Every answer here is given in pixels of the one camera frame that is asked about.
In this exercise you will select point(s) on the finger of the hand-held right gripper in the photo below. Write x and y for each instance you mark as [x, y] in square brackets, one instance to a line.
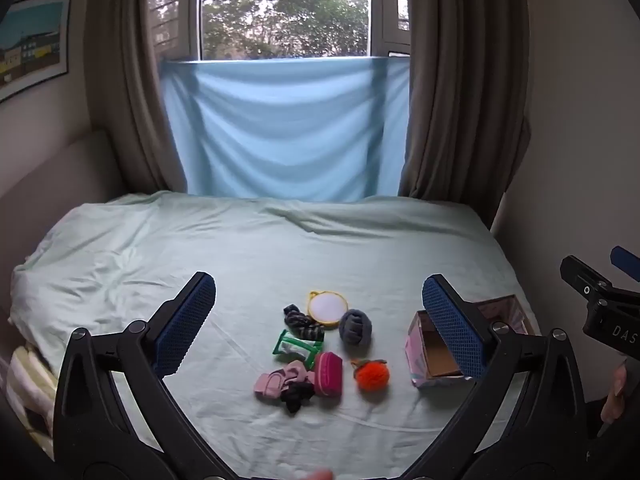
[582, 275]
[627, 261]

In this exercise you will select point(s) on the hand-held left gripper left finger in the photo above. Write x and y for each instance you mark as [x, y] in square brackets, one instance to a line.
[187, 320]

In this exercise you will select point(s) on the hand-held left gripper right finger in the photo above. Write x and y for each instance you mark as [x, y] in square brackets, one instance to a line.
[452, 325]

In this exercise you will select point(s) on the printed cardboard box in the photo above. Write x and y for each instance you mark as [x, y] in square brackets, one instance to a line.
[435, 360]

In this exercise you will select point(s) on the orange pompom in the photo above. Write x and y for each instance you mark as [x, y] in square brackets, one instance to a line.
[372, 377]

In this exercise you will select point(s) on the grey knotted ball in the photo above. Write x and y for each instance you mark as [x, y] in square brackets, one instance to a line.
[356, 329]

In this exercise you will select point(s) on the green tissue packet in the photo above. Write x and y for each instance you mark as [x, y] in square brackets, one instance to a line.
[295, 347]

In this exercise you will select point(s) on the black printed satin cloth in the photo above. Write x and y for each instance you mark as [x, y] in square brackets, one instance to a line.
[300, 322]

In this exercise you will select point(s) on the yellow-rimmed white mesh pad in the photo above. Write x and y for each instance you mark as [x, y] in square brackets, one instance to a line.
[326, 309]

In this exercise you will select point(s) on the black scrunchie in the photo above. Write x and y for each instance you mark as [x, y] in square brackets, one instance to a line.
[295, 397]

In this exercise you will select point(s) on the pink zip pouch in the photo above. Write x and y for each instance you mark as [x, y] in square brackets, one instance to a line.
[329, 374]

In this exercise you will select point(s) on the person's right hand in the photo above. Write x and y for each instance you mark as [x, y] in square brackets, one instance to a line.
[616, 395]

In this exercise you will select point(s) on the striped blanket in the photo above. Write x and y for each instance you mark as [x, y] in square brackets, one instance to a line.
[27, 390]

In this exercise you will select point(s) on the light blue hanging cloth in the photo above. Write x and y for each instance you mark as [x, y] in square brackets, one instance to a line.
[285, 130]

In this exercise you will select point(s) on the brown curtain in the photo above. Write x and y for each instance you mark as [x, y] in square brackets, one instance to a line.
[140, 85]
[465, 85]

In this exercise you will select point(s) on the window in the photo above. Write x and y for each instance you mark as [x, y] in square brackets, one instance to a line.
[285, 5]

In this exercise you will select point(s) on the wall poster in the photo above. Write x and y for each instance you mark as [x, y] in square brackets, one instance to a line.
[32, 45]

